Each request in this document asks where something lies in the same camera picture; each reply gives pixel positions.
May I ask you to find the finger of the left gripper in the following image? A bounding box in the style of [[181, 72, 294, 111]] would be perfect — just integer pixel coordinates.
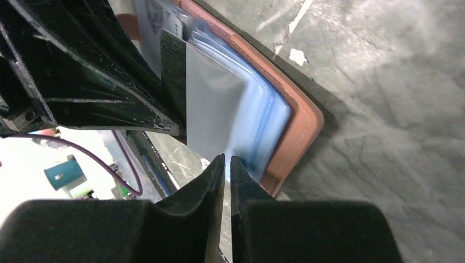
[[1, 1, 186, 138]]

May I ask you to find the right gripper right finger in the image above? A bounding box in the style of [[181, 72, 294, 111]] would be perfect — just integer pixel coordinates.
[[230, 156, 402, 262]]

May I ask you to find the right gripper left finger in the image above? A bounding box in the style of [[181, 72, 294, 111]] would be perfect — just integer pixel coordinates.
[[1, 155, 225, 262]]

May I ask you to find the brown leather card holder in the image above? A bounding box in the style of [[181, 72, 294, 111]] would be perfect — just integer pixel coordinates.
[[116, 0, 326, 198]]

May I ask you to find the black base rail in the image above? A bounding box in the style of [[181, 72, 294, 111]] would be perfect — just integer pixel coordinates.
[[124, 131, 179, 198]]

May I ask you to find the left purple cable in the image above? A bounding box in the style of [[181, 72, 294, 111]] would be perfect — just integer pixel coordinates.
[[10, 130, 143, 197]]

